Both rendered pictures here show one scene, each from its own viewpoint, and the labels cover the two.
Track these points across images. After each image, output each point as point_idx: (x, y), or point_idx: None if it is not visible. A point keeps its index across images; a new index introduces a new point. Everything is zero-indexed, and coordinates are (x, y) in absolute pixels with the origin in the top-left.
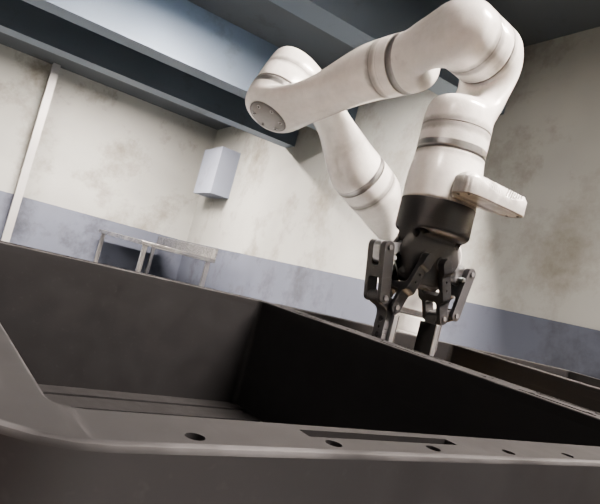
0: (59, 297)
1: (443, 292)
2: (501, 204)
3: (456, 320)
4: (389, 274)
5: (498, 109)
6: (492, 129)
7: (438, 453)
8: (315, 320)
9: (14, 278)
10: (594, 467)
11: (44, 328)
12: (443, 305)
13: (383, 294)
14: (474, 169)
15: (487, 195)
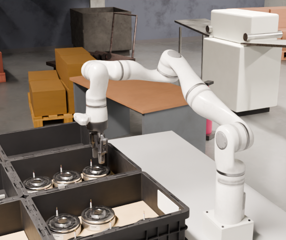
0: (87, 134)
1: (95, 144)
2: (76, 121)
3: (100, 154)
4: (89, 137)
5: (89, 92)
6: (90, 98)
7: None
8: (82, 145)
9: (85, 130)
10: None
11: (87, 139)
12: (97, 148)
13: (89, 142)
14: (86, 110)
15: (74, 119)
